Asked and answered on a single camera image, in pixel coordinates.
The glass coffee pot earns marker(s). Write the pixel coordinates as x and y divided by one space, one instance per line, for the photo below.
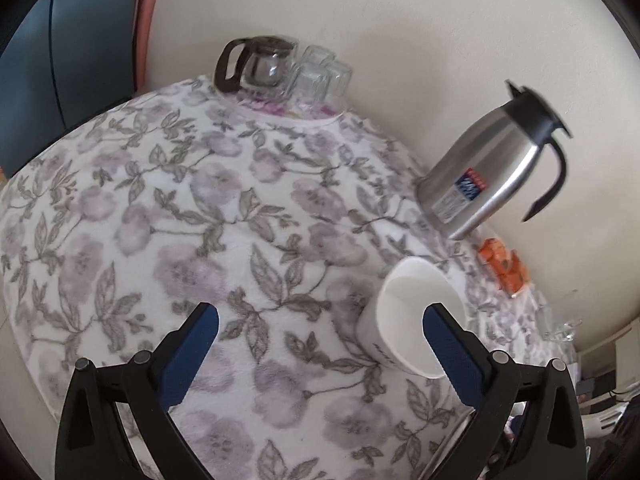
260 67

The stainless steel thermos jug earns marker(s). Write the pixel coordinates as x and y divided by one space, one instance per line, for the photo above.
480 170

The white serving tray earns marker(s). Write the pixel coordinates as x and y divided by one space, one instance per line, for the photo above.
300 115

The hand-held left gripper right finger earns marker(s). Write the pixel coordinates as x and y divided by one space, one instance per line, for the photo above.
452 355

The pink door frame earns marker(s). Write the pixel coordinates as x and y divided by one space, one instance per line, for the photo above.
147 20

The white square bowl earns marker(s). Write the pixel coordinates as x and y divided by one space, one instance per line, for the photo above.
405 310

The dark blue door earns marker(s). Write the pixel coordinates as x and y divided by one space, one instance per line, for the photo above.
90 50

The clear drinking glass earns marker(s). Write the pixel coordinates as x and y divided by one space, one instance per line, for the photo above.
337 82
315 57
306 85

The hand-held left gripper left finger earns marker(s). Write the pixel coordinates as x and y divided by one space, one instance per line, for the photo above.
190 355

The clear glass mug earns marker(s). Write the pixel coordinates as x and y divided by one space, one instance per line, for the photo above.
560 330

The grey floral tablecloth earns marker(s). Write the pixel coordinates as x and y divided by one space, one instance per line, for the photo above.
150 210

